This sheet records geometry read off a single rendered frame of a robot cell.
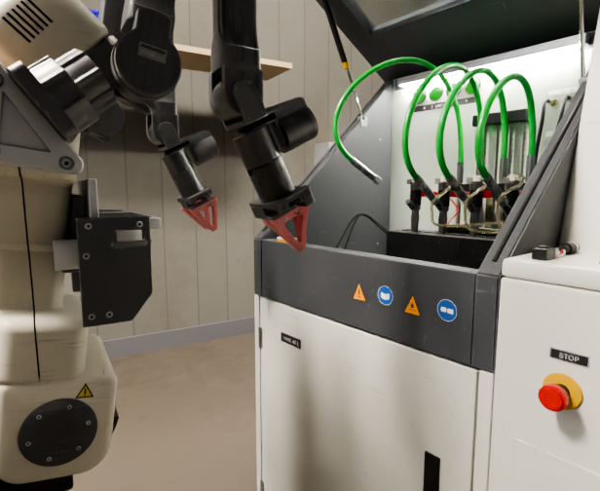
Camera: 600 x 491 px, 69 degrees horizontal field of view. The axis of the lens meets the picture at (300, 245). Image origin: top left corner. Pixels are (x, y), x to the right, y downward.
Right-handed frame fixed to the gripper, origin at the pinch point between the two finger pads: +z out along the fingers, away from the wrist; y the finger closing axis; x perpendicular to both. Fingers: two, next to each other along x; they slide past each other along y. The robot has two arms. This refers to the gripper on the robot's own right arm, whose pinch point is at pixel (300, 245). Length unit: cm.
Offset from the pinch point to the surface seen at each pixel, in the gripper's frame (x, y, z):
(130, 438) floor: 54, 130, 85
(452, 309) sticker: -16.4, -11.1, 20.6
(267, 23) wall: -154, 237, -64
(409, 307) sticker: -14.5, -2.4, 21.4
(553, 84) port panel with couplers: -83, 5, 2
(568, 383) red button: -16.0, -29.5, 27.6
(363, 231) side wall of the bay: -47, 53, 29
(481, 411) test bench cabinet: -10.3, -17.3, 35.5
